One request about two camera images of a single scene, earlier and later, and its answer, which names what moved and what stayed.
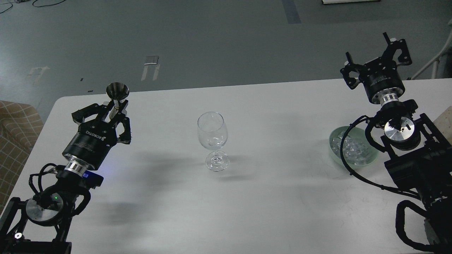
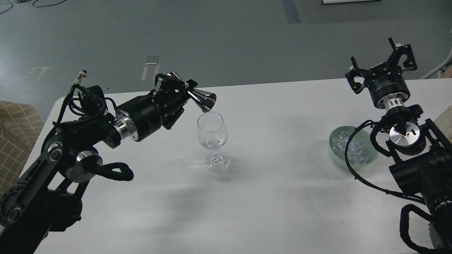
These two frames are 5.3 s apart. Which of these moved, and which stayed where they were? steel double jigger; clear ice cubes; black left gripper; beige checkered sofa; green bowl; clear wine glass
Moved: steel double jigger; black left gripper
Stayed: green bowl; clear ice cubes; beige checkered sofa; clear wine glass
